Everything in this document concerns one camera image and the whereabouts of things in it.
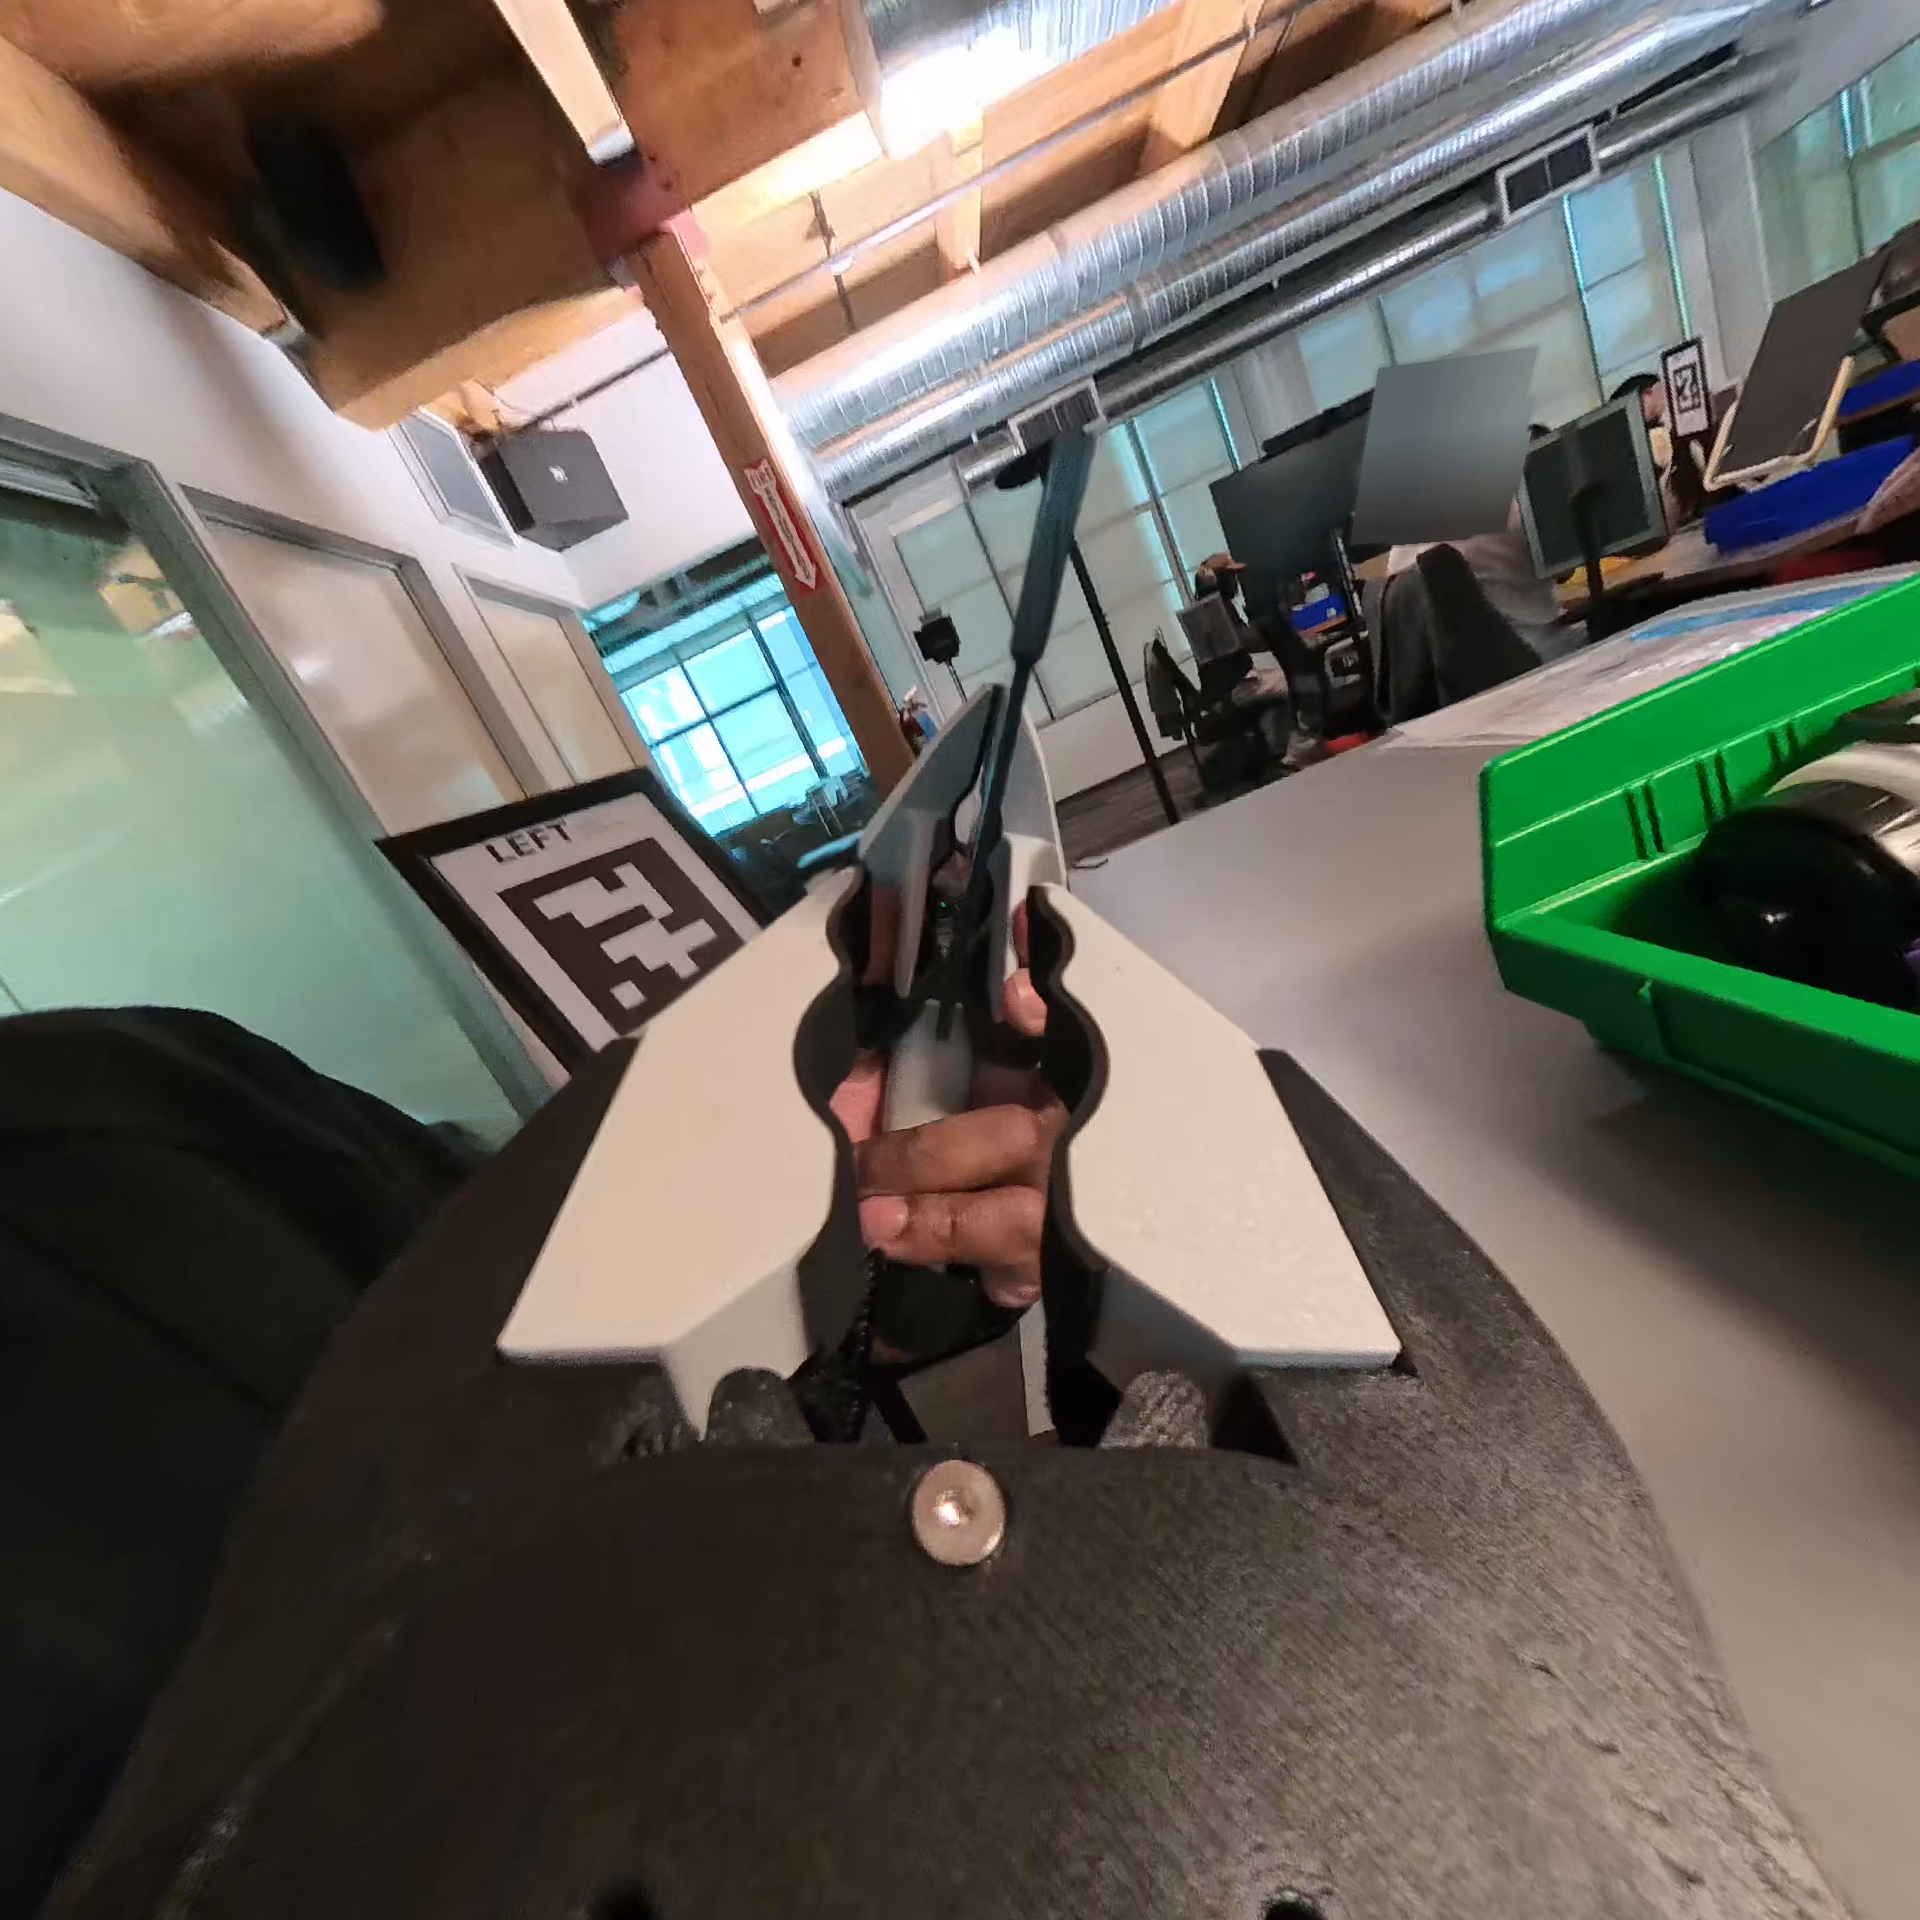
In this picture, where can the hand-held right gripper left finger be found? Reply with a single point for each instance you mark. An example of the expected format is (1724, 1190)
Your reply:
(672, 1201)

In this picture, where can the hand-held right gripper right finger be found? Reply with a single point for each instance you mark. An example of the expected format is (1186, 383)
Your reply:
(1200, 1201)

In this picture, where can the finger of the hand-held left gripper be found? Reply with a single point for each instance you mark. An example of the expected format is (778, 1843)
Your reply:
(921, 811)
(1034, 819)

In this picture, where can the black sheet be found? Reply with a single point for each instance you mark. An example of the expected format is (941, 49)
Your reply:
(1046, 599)

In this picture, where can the green plastic bin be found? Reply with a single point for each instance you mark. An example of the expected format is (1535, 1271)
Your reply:
(1591, 898)

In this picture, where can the person's left hand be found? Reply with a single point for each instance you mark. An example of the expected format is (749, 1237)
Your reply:
(961, 1201)

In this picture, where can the red fire extinguisher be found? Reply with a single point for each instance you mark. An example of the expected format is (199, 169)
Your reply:
(913, 718)

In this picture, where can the black disc-top floor stand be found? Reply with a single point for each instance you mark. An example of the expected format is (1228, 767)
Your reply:
(1124, 690)

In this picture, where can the black box on tripod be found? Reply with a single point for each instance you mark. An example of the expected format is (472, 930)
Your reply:
(941, 639)

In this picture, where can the chair with dark jacket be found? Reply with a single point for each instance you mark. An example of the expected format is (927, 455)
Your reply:
(1221, 690)

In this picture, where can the black-framed marker sign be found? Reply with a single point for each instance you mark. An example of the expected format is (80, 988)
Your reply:
(615, 932)

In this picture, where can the red arrow sign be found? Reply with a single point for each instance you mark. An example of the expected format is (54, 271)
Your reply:
(781, 523)

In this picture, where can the black monitor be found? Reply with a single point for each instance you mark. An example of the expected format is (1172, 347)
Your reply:
(1274, 503)

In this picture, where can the clear bag of papers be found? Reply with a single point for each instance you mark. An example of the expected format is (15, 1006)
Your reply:
(1650, 660)

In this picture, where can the grey-backed monitor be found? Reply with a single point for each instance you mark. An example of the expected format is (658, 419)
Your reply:
(1596, 482)

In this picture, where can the white cylinder with black cap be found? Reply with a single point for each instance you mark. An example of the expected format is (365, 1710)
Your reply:
(1800, 898)

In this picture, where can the small marker tag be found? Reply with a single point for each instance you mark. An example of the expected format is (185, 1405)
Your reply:
(1686, 391)

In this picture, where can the blue storage bin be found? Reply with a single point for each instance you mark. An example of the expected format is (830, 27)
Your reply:
(1800, 510)

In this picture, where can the small cream-framed board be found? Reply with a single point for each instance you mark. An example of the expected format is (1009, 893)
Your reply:
(1800, 361)

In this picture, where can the wooden post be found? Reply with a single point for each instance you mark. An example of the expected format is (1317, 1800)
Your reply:
(841, 660)

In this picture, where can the black wall speaker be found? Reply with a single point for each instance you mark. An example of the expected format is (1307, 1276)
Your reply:
(555, 488)

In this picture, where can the slim silver air duct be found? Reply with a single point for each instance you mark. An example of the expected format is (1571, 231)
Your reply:
(1124, 302)

